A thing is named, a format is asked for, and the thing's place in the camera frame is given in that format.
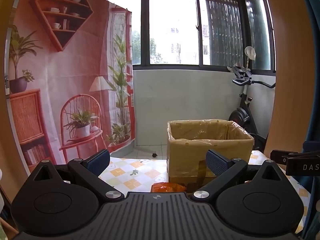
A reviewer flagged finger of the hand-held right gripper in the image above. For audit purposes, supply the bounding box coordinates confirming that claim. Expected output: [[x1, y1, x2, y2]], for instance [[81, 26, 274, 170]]
[[271, 149, 303, 166]]

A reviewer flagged crinkled orange snack packet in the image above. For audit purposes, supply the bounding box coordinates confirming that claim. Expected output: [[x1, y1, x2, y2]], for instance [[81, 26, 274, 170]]
[[151, 182, 187, 193]]

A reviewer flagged black window frame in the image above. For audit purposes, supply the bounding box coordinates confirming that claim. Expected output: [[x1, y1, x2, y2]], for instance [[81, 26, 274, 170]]
[[95, 0, 277, 74]]

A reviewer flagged printed pink backdrop cloth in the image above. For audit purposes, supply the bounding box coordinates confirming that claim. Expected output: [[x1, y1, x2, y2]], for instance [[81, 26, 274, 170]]
[[5, 0, 135, 173]]

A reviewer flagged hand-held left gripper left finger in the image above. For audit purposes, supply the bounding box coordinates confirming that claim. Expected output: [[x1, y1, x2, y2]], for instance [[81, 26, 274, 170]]
[[30, 149, 125, 201]]

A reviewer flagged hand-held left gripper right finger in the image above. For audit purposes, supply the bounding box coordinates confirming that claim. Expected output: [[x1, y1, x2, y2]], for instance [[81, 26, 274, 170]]
[[191, 149, 285, 202]]

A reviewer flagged brown cardboard box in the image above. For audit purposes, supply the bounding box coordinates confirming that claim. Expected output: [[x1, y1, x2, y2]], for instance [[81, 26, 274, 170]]
[[167, 119, 255, 184]]

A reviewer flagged white plastic bag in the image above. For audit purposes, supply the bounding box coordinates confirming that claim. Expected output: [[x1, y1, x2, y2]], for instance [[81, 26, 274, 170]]
[[244, 46, 257, 60]]

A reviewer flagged black exercise bike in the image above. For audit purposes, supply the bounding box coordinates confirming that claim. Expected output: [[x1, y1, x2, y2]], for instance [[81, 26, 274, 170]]
[[227, 65, 277, 153]]

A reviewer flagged floral checked tablecloth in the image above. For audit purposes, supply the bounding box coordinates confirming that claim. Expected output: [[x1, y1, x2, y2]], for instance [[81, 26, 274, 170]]
[[99, 150, 312, 233]]

